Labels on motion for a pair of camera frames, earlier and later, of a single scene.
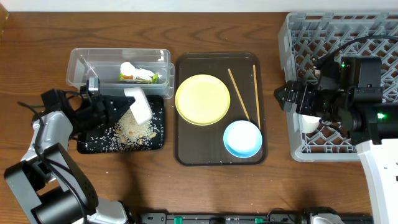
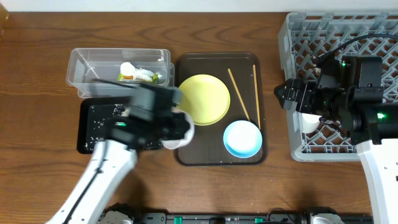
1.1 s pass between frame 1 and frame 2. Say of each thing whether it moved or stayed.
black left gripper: moved
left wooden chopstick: stayed
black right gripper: stayed
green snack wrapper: stayed
